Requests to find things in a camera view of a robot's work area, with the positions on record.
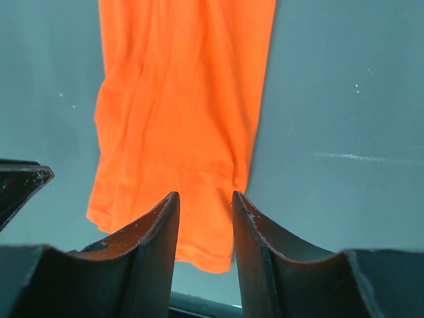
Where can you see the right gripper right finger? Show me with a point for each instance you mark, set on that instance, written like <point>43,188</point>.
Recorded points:
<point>282,275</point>

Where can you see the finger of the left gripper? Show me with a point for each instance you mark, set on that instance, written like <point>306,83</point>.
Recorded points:
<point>20,180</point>

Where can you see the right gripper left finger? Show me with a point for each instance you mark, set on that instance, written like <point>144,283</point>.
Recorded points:
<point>127,274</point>

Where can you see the orange t shirt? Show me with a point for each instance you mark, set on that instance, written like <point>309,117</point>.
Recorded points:
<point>178,110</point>

